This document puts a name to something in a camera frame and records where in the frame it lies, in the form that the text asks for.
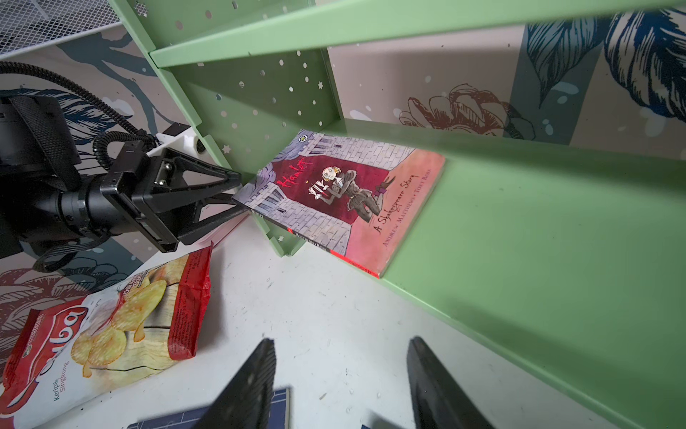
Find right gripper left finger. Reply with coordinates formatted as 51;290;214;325
193;338;276;429

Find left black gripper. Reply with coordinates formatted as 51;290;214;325
31;140;248;252

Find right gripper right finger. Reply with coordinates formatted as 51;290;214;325
407;336;493;429

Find pink red illustrated book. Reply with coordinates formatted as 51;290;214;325
235;130;446;278

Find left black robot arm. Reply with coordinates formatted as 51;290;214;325
1;96;245;265

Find leftmost blue book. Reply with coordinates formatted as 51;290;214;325
125;387;291;429

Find red snack bag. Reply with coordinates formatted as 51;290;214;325
1;247;213;428

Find green wooden two-tier shelf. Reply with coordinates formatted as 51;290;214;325
112;1;685;428

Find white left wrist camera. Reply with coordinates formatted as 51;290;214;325
146;123;210;161

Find left black corrugated cable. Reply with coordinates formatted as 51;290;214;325
0;60;159;173

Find white wire mesh tray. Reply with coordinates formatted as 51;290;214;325
1;0;121;59

